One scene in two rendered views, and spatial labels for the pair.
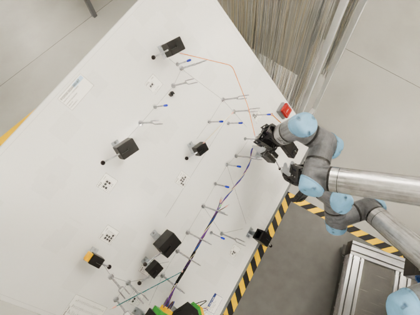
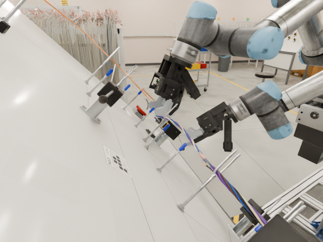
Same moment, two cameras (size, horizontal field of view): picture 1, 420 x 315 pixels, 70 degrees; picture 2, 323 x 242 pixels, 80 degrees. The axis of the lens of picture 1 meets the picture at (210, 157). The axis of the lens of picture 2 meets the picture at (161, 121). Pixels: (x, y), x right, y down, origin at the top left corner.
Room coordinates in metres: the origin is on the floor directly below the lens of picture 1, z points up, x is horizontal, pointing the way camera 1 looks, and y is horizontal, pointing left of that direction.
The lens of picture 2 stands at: (0.22, 0.28, 1.43)
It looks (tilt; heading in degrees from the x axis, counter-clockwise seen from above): 25 degrees down; 300
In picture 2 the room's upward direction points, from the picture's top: straight up
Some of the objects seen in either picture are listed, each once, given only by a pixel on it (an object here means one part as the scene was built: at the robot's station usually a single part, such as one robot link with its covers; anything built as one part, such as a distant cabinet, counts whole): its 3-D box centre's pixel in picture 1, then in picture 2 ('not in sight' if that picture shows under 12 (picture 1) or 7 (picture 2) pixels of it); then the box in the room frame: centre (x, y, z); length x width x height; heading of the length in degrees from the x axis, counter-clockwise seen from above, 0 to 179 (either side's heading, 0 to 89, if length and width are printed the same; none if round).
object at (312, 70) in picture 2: not in sight; (316, 69); (-1.01, -7.96, 0.22); 1.20 x 0.80 x 0.44; 42
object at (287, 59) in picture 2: not in sight; (289, 51); (-0.07, -6.91, 0.83); 1.18 x 0.72 x 1.65; 130
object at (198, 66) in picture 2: not in sight; (187, 69); (2.05, -4.19, 0.54); 0.99 x 0.50 x 1.08; 52
